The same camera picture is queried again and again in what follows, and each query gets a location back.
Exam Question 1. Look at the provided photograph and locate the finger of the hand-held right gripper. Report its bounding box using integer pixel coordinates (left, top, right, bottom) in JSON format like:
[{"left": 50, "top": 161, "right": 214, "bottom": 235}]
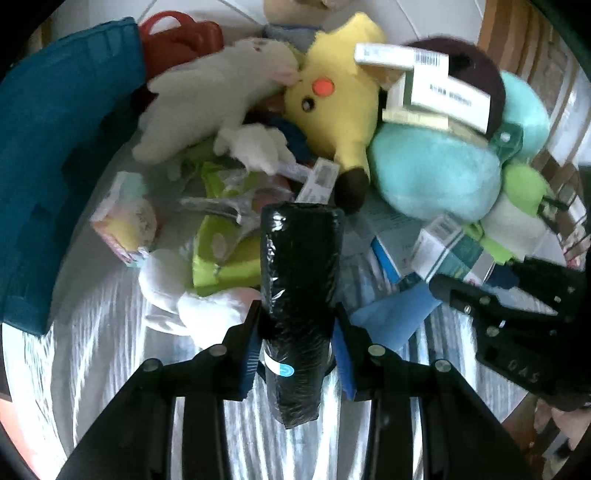
[
  {"left": 493, "top": 257, "right": 586, "bottom": 301},
  {"left": 428, "top": 273, "right": 561, "bottom": 324}
]

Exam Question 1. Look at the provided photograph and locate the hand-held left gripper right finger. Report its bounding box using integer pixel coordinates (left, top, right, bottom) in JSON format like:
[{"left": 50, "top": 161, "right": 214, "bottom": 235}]
[{"left": 333, "top": 302, "right": 536, "bottom": 480}]

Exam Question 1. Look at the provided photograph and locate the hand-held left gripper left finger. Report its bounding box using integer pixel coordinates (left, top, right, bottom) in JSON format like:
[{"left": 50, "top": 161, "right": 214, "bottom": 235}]
[{"left": 56, "top": 300, "right": 262, "bottom": 480}]

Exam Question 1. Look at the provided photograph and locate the teal and white box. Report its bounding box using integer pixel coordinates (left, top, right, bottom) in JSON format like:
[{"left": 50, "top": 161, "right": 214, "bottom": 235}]
[{"left": 410, "top": 214, "right": 509, "bottom": 286}]

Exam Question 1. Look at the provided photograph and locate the black trash bag roll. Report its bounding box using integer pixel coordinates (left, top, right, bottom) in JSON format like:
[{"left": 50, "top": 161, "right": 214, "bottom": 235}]
[{"left": 259, "top": 202, "right": 345, "bottom": 430}]

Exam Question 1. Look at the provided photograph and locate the teal plastic bin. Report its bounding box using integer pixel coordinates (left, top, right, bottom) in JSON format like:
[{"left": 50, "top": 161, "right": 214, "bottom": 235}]
[{"left": 0, "top": 17, "right": 149, "bottom": 336}]

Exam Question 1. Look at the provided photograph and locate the white and pink plush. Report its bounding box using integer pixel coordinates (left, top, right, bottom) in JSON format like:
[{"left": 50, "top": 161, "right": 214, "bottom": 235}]
[{"left": 137, "top": 248, "right": 263, "bottom": 339}]

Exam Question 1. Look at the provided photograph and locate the blue and white packet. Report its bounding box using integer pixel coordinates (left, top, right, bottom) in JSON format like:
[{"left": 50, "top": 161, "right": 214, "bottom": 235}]
[{"left": 344, "top": 203, "right": 432, "bottom": 289}]

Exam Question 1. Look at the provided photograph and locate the green wet wipes packet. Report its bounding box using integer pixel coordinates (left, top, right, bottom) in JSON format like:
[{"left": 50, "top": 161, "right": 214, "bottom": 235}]
[{"left": 190, "top": 159, "right": 265, "bottom": 297}]

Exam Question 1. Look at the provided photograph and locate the teal round plush toy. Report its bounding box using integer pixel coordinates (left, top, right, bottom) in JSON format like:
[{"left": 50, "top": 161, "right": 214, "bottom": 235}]
[{"left": 368, "top": 69, "right": 551, "bottom": 223}]

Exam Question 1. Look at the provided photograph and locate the grey striped bed sheet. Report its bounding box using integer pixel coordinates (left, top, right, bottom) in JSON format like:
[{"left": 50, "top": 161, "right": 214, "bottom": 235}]
[{"left": 0, "top": 134, "right": 546, "bottom": 480}]

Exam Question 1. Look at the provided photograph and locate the small white barcode box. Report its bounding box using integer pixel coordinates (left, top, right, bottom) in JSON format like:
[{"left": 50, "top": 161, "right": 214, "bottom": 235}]
[{"left": 294, "top": 157, "right": 341, "bottom": 205}]

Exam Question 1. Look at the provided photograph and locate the pastel toy box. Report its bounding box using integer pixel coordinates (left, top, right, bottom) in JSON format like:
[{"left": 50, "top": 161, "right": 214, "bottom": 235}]
[{"left": 89, "top": 171, "right": 161, "bottom": 267}]

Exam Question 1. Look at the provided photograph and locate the white and green box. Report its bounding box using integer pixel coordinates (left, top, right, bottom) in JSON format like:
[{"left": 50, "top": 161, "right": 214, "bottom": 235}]
[{"left": 382, "top": 69, "right": 492, "bottom": 136}]

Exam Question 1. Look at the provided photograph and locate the small white plush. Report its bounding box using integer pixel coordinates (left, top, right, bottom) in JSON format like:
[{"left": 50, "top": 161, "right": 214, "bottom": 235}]
[{"left": 213, "top": 124, "right": 297, "bottom": 176}]

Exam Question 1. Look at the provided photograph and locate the dark brown round plush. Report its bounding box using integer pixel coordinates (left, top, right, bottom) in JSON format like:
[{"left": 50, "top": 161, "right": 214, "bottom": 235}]
[{"left": 403, "top": 36, "right": 507, "bottom": 136}]

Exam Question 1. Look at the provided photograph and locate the yellow plush toy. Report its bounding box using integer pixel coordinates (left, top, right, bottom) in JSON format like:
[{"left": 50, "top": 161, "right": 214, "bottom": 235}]
[{"left": 283, "top": 13, "right": 389, "bottom": 214}]

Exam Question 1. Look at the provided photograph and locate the wooden furniture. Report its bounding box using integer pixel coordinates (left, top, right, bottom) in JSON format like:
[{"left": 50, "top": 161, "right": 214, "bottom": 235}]
[{"left": 478, "top": 7, "right": 591, "bottom": 271}]

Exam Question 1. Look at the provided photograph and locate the long white barcode box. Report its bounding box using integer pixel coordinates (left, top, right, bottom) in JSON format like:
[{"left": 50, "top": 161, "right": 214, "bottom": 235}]
[{"left": 355, "top": 43, "right": 452, "bottom": 75}]

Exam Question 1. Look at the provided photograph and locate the white rabbit plush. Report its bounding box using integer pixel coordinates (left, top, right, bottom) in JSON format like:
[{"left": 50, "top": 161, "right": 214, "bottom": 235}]
[{"left": 132, "top": 37, "right": 302, "bottom": 163}]

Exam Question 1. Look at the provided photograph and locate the red plastic basket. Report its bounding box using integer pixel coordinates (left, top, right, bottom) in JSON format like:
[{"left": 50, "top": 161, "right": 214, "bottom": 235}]
[{"left": 137, "top": 11, "right": 223, "bottom": 77}]

